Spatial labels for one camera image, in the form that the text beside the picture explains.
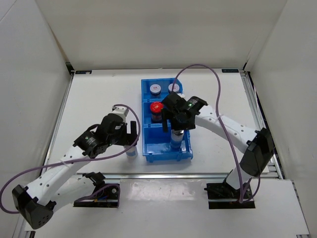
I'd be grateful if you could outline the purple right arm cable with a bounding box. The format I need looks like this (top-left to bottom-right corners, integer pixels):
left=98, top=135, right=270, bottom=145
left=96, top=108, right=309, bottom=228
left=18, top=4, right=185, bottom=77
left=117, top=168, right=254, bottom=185
left=172, top=64, right=261, bottom=203

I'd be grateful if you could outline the aluminium table edge rail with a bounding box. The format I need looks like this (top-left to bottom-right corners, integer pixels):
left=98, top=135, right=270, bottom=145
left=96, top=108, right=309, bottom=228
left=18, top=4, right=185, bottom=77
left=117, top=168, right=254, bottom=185
left=39, top=172, right=270, bottom=179

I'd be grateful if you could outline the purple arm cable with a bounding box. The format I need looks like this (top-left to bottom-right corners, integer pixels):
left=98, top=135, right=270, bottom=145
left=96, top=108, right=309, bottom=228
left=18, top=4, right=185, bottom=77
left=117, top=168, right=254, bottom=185
left=172, top=64, right=261, bottom=203
left=0, top=104, right=141, bottom=214

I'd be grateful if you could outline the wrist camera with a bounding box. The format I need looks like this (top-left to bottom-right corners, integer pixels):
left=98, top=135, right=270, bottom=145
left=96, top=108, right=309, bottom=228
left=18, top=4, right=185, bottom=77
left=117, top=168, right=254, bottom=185
left=111, top=105, right=129, bottom=121
left=177, top=93, right=185, bottom=98

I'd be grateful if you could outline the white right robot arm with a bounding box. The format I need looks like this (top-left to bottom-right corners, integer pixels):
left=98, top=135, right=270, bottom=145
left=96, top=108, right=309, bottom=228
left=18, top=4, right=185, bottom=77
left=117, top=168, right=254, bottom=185
left=161, top=93, right=274, bottom=198

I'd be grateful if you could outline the red-lid chili sauce jar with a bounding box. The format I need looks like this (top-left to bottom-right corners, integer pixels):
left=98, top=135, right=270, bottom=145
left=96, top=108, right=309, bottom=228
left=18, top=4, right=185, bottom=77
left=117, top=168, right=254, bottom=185
left=150, top=102, right=163, bottom=123

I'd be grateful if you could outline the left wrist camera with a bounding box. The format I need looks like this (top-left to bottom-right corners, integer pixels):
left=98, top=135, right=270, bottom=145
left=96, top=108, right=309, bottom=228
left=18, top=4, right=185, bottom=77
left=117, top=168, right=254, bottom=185
left=111, top=105, right=129, bottom=121

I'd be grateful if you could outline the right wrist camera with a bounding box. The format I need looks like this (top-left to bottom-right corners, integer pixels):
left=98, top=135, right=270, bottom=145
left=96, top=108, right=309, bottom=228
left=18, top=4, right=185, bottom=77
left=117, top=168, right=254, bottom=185
left=177, top=93, right=185, bottom=98

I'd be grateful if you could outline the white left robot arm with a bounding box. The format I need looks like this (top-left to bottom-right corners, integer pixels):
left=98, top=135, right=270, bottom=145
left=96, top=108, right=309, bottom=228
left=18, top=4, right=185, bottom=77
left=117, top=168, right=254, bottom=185
left=12, top=113, right=139, bottom=230

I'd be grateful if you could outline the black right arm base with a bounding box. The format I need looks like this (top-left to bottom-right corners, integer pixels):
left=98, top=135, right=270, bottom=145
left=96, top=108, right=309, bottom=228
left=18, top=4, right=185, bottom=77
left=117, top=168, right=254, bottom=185
left=204, top=183, right=255, bottom=210

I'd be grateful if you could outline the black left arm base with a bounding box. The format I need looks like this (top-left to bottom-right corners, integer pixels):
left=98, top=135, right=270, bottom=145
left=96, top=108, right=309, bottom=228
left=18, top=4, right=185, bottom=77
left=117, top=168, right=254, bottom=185
left=73, top=183, right=120, bottom=208

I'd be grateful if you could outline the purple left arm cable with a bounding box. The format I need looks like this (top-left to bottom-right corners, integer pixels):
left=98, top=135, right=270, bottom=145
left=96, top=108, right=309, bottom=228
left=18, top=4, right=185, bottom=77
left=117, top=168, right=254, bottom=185
left=0, top=104, right=141, bottom=214

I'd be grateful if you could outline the blue-label white seasoning bottle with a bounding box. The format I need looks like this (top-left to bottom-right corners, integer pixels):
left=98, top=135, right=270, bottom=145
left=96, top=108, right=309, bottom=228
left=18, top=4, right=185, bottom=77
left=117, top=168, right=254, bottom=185
left=124, top=146, right=138, bottom=159

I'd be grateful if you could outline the white-lid dark sauce jar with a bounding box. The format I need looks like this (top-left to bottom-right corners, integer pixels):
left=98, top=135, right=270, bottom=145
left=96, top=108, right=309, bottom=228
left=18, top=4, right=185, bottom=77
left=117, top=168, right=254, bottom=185
left=150, top=84, right=161, bottom=97

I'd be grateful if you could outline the blue three-compartment plastic bin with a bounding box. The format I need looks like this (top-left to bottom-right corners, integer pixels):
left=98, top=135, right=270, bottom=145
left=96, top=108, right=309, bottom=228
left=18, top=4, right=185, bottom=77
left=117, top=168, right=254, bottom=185
left=141, top=78, right=193, bottom=163

